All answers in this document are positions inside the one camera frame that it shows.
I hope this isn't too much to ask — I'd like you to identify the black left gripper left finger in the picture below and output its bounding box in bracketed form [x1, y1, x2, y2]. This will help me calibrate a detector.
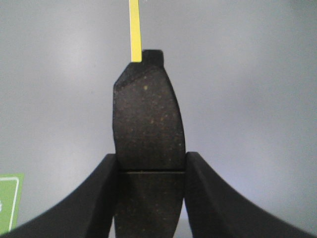
[3, 154, 118, 238]

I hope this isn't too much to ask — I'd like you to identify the grey brake pad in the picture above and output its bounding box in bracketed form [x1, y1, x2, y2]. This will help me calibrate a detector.
[112, 50, 186, 238]

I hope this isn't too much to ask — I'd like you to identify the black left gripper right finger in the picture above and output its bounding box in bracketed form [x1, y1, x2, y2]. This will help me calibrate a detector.
[185, 152, 312, 238]

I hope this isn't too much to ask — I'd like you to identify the yellow floor tape strip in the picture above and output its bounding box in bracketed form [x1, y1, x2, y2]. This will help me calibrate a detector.
[129, 0, 142, 62]

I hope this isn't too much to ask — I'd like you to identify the green floor sign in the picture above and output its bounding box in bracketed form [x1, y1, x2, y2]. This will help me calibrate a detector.
[0, 174, 24, 235]

